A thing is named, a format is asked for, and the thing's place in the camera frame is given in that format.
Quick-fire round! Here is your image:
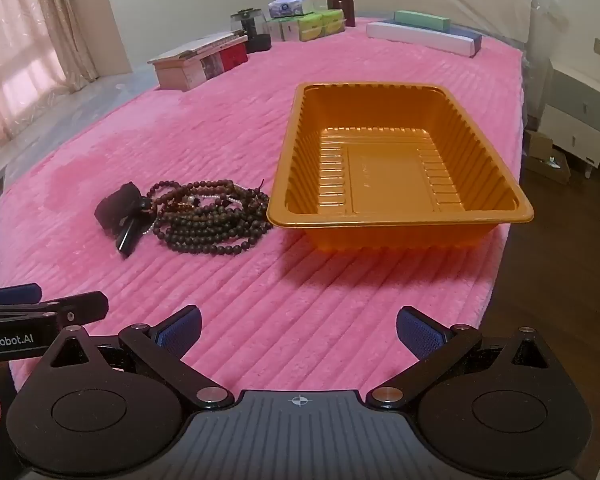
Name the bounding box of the brown bead bracelet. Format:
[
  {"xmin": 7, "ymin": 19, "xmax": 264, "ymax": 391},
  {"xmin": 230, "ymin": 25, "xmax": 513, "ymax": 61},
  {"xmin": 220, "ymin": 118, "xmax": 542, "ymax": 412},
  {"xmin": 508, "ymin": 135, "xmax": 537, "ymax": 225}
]
[{"xmin": 200, "ymin": 182, "xmax": 272, "ymax": 221}]

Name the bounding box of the dark blue long box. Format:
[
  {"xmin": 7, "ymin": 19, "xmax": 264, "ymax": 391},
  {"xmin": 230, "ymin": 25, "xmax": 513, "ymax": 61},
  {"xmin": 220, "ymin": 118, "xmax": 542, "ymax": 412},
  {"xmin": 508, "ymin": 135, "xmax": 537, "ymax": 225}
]
[{"xmin": 380, "ymin": 19, "xmax": 482, "ymax": 44}]

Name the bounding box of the green tissue pack bundle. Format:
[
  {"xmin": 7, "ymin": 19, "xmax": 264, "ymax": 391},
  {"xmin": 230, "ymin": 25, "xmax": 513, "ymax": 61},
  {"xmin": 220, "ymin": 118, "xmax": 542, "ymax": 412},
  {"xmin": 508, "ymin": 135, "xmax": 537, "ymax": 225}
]
[{"xmin": 296, "ymin": 9, "xmax": 347, "ymax": 41}]

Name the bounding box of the pale pink box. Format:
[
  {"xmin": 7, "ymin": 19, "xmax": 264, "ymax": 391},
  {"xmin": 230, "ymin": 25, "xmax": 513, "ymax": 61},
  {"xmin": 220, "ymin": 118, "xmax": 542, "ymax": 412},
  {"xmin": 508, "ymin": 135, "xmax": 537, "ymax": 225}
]
[{"xmin": 147, "ymin": 49, "xmax": 206, "ymax": 92}]

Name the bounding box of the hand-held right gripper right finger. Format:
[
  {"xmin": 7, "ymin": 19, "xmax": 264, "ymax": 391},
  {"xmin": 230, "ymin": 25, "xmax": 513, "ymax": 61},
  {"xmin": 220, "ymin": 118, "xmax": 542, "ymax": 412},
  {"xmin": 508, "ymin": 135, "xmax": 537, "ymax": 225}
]
[{"xmin": 366, "ymin": 305, "xmax": 556, "ymax": 411}]

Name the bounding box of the white long box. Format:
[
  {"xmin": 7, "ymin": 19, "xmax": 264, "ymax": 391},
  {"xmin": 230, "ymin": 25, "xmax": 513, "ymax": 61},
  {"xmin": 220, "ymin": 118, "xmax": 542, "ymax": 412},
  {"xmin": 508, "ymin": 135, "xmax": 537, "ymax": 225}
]
[{"xmin": 366, "ymin": 21, "xmax": 481, "ymax": 58}]

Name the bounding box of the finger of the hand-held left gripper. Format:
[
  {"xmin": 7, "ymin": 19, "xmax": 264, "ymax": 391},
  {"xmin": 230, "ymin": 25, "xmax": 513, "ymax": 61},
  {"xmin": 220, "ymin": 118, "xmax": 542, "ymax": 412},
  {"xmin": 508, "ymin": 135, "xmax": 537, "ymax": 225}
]
[
  {"xmin": 0, "ymin": 290, "xmax": 110, "ymax": 329},
  {"xmin": 0, "ymin": 282, "xmax": 43, "ymax": 307}
]

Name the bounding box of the dark bead necklace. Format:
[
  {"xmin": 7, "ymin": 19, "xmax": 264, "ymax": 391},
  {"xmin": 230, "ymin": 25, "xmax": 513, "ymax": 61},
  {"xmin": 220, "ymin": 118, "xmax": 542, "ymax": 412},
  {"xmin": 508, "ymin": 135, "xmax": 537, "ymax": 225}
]
[{"xmin": 155, "ymin": 205, "xmax": 274, "ymax": 257}]

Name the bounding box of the glass jar with black lid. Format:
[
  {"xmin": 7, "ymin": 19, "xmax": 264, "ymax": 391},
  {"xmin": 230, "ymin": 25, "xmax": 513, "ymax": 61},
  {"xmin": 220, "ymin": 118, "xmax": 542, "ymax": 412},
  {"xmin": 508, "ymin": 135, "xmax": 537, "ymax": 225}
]
[{"xmin": 230, "ymin": 7, "xmax": 267, "ymax": 40}]

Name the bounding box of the cardboard box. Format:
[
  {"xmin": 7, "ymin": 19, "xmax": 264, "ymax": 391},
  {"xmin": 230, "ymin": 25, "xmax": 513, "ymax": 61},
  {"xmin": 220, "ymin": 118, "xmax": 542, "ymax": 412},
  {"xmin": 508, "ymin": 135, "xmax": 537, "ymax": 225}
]
[{"xmin": 524, "ymin": 129, "xmax": 572, "ymax": 185}]

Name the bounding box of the dark patterned box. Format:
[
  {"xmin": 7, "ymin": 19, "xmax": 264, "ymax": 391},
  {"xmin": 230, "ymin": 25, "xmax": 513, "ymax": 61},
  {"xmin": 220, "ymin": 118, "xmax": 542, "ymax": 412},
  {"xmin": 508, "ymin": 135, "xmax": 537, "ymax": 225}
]
[{"xmin": 200, "ymin": 51, "xmax": 225, "ymax": 82}]

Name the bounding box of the green long box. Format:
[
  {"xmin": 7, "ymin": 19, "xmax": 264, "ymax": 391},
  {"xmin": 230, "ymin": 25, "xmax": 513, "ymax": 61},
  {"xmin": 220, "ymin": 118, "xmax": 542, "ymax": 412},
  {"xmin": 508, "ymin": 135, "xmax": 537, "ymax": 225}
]
[{"xmin": 394, "ymin": 10, "xmax": 452, "ymax": 31}]

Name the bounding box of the white blue tissue box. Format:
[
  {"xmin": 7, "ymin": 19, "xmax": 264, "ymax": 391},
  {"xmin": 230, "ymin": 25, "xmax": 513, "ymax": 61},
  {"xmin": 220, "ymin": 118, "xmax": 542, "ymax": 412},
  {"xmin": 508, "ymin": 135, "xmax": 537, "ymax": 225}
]
[{"xmin": 267, "ymin": 0, "xmax": 315, "ymax": 18}]

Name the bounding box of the beige curtain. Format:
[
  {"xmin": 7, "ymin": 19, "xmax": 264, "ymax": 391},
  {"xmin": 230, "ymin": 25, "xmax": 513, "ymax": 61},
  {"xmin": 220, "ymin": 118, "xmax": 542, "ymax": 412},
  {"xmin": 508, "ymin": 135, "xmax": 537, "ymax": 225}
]
[{"xmin": 0, "ymin": 0, "xmax": 133, "ymax": 166}]

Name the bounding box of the black wide band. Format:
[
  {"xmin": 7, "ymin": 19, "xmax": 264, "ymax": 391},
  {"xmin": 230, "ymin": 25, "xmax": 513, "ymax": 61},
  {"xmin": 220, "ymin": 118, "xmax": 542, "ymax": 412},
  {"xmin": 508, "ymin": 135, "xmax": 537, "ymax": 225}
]
[{"xmin": 94, "ymin": 184, "xmax": 142, "ymax": 235}]

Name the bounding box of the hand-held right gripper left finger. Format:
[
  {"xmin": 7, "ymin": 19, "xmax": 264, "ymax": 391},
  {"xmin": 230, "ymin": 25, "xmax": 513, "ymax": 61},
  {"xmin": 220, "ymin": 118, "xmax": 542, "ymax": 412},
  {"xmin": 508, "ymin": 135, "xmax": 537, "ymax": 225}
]
[{"xmin": 40, "ymin": 305, "xmax": 236, "ymax": 411}]

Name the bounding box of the white tissue pack bundle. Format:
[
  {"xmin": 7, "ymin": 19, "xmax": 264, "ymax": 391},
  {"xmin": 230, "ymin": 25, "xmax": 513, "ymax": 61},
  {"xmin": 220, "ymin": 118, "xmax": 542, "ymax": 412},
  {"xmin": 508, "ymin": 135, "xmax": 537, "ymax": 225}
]
[{"xmin": 265, "ymin": 16, "xmax": 301, "ymax": 42}]

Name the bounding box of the orange plastic tray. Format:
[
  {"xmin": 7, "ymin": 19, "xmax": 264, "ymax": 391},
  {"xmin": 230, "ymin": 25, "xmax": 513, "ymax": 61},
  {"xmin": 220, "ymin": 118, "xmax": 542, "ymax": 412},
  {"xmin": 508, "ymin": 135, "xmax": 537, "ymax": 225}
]
[{"xmin": 266, "ymin": 81, "xmax": 535, "ymax": 252}]

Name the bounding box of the grey white nightstand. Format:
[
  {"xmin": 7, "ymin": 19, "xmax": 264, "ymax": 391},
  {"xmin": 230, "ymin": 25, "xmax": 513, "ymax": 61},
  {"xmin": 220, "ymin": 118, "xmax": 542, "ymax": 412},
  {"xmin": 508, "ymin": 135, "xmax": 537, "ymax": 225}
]
[{"xmin": 539, "ymin": 57, "xmax": 600, "ymax": 178}]

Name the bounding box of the black wristwatch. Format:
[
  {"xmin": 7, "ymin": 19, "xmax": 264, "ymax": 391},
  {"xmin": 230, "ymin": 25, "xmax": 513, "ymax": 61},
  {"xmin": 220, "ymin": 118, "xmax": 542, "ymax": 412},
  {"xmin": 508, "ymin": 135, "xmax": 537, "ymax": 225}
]
[{"xmin": 115, "ymin": 197, "xmax": 157, "ymax": 260}]

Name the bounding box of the pink plush blanket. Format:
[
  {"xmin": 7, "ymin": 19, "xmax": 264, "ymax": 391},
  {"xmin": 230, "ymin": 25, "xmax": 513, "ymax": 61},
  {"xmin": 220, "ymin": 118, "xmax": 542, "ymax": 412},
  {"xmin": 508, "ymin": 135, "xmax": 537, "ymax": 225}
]
[{"xmin": 0, "ymin": 16, "xmax": 526, "ymax": 408}]

